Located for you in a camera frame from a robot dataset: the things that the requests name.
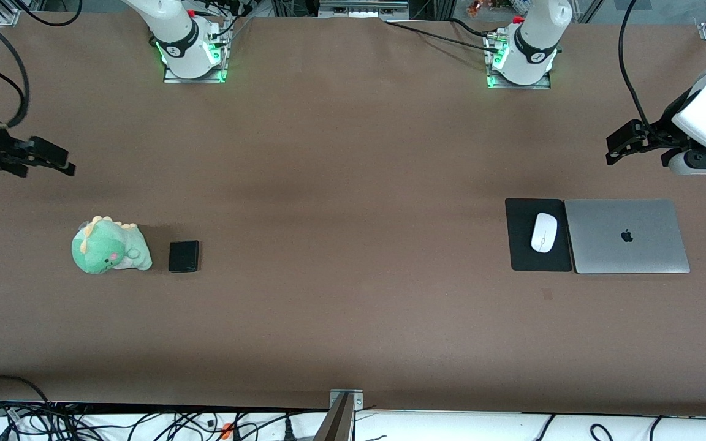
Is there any silver closed laptop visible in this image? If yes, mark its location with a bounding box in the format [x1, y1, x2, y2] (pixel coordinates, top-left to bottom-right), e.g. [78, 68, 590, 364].
[564, 198, 691, 274]

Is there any black mouse pad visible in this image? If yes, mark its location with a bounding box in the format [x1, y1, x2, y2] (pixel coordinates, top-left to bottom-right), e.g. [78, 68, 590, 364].
[505, 198, 573, 272]

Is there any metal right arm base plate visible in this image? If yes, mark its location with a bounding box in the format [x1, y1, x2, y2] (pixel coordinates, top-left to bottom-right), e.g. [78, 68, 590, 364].
[163, 17, 229, 84]

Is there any green dinosaur plush toy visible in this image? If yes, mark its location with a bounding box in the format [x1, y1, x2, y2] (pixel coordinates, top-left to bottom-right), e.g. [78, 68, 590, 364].
[71, 215, 153, 274]

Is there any grey equipment box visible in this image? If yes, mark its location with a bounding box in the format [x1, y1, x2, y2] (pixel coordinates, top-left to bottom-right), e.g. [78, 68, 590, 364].
[318, 0, 410, 19]

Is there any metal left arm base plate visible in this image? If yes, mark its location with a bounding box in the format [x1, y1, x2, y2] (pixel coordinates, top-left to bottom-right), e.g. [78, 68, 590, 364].
[485, 31, 553, 91]

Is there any long black table cable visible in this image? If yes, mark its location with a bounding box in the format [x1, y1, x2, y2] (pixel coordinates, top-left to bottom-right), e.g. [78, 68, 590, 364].
[384, 20, 501, 53]

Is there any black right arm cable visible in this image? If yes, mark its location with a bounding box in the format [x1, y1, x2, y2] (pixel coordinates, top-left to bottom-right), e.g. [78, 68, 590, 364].
[0, 0, 83, 129]

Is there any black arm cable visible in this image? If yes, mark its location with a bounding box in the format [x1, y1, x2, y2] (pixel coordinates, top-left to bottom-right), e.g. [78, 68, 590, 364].
[0, 0, 83, 129]
[618, 0, 658, 133]

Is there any white computer mouse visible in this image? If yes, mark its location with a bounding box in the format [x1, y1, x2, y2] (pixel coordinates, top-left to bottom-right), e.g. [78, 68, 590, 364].
[530, 213, 558, 254]

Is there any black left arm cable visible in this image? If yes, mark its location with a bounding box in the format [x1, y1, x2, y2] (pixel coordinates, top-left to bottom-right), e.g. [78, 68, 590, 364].
[618, 0, 658, 133]

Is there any short black table cable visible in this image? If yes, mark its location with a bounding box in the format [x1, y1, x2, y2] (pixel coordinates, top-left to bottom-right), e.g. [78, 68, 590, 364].
[450, 17, 501, 39]

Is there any black looped floor cable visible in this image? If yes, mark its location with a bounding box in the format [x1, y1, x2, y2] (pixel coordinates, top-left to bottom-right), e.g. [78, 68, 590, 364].
[0, 375, 55, 409]

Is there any aluminium frame post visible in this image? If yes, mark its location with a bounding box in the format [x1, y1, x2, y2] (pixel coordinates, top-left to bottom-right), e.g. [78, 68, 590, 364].
[314, 389, 364, 441]

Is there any black base cable bundle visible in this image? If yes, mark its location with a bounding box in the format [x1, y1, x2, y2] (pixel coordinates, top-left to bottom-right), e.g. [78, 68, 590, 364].
[197, 0, 254, 39]

